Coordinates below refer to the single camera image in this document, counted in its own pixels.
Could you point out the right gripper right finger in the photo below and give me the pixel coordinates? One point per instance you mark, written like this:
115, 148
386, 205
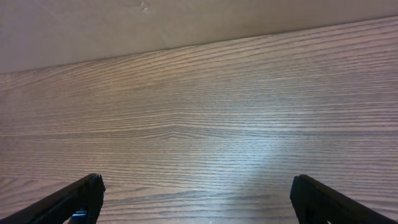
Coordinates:
316, 203

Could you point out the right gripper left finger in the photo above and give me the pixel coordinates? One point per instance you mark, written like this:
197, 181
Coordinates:
79, 202

